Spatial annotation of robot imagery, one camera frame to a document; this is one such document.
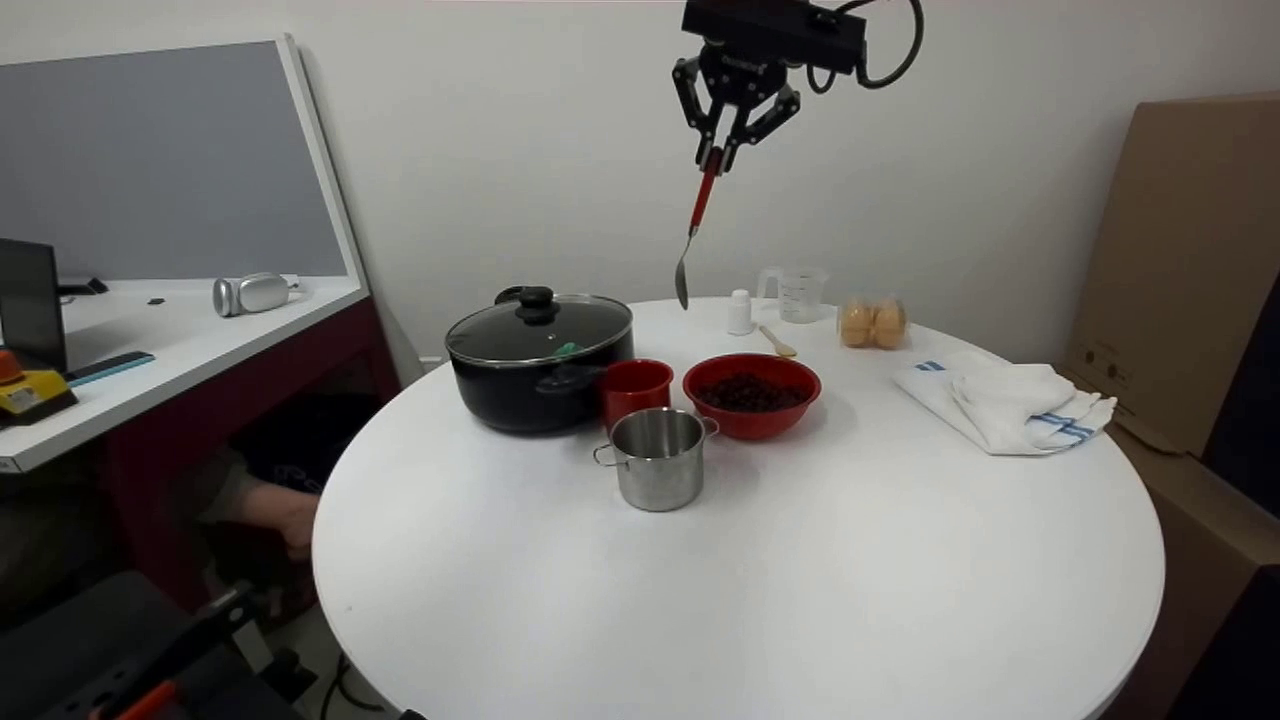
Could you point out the dark coffee beans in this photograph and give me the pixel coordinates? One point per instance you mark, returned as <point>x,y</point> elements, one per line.
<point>753,393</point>

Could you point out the black laptop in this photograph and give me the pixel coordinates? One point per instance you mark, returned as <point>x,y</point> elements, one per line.
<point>31,303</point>

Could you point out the black cooking pot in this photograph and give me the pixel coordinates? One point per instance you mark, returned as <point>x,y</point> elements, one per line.
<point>534,399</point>

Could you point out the yellow box red button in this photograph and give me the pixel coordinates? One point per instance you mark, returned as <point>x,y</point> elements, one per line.
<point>33,393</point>

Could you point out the clear glass measuring cup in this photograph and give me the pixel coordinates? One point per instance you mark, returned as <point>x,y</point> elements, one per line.
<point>807,297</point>

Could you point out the red enamel mug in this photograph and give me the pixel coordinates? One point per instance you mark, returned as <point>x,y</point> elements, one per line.
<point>634,391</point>

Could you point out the red bowl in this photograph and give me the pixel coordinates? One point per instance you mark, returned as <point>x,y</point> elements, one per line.
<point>753,422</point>

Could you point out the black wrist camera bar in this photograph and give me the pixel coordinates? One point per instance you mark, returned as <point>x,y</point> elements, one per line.
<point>773,30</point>

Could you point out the white towel blue print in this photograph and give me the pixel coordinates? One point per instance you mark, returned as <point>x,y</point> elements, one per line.
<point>1015,400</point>

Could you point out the stainless steel cup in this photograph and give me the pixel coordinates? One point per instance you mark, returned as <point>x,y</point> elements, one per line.
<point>661,473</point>

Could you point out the small pale spoon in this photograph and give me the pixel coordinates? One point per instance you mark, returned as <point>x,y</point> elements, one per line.
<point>783,347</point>

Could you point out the beige round bun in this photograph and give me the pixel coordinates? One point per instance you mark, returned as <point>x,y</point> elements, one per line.
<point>894,326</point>
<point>855,326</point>

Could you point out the person leg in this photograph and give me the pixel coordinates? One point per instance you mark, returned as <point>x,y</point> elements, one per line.
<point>272,514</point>

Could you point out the glass pot lid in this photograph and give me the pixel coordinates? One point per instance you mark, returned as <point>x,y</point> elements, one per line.
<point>587,326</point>

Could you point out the grey partition board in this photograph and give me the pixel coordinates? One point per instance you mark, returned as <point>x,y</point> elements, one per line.
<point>163,162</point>

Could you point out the brown cardboard box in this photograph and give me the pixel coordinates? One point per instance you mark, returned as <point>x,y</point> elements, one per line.
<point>1200,561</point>

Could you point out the small white bottle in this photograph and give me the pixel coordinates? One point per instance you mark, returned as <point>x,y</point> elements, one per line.
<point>742,313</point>

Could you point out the white desk maroon side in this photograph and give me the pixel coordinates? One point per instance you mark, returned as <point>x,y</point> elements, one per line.
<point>173,354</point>

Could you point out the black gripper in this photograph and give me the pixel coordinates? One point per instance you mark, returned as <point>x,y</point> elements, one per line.
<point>742,75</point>

